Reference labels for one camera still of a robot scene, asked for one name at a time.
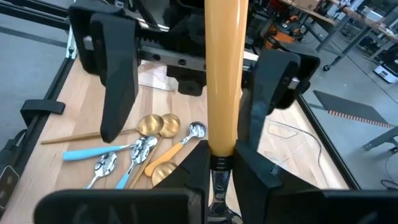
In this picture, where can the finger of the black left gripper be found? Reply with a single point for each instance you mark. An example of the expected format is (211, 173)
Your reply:
(119, 77)
(267, 84)

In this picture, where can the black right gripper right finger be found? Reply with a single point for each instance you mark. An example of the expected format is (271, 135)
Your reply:
(264, 202)

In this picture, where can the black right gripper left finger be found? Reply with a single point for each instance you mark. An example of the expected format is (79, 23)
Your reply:
(174, 205)

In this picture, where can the long gold spoon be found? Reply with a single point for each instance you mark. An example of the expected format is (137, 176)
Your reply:
(161, 174)
(150, 124)
(170, 124)

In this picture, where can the orange shop vacuum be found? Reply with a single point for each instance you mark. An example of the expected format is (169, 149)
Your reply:
(281, 37)

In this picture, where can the black table clamp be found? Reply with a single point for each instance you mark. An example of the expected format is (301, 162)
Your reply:
(43, 106)

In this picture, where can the black mat with hazard stripes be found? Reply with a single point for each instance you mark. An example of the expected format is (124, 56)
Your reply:
(348, 107)

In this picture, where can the brown cardboard box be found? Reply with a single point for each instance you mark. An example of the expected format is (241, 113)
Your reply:
(306, 3)

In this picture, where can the white floor scale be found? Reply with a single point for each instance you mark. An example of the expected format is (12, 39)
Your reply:
(387, 73)

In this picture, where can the wood-top workbench on casters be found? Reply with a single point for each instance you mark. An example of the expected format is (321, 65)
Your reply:
(382, 32)

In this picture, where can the grey metal table leg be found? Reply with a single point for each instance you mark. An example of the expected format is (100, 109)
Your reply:
(382, 140)

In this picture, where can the black aluminium rig frame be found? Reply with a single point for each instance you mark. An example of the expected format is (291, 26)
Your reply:
(328, 140)

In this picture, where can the black rounded camera box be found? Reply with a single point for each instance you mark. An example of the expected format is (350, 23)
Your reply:
(7, 186)

